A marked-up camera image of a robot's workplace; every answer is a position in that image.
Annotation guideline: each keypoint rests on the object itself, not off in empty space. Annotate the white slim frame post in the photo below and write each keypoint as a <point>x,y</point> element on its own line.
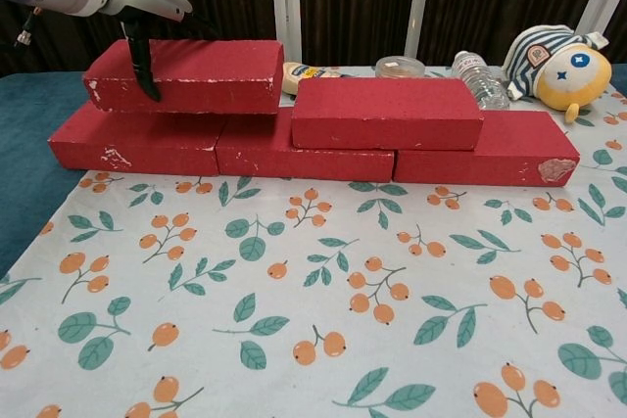
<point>420,7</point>

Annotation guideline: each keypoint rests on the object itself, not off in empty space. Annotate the clear plastic water bottle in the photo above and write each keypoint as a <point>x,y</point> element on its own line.
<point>477,80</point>

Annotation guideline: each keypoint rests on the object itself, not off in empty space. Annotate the teal table mat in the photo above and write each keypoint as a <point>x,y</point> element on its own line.
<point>24,144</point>

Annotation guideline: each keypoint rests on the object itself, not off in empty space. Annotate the yellow plush with striped hat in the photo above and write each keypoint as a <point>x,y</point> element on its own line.
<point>563,75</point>

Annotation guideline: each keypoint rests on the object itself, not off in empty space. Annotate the floral orange-berry tablecloth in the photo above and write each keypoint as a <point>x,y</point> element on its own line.
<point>313,291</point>

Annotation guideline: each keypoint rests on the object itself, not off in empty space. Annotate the red block with scratched side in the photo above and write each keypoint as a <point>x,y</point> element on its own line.
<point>161,158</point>

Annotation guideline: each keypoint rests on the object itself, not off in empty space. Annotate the red block with chipped corner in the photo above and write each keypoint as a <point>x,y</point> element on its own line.
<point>509,144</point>

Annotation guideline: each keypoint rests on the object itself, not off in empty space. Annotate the clear jar with orange contents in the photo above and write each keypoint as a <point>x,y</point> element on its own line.
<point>399,66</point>

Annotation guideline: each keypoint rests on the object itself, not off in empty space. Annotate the red block with white-worn edges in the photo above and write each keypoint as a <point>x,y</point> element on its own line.
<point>215,80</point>

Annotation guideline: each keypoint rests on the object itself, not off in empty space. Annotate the cream mayonnaise squeeze bottle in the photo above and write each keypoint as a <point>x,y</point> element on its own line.
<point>299,73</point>

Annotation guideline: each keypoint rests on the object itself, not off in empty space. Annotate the plain red foam block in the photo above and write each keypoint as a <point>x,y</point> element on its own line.
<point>303,166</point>

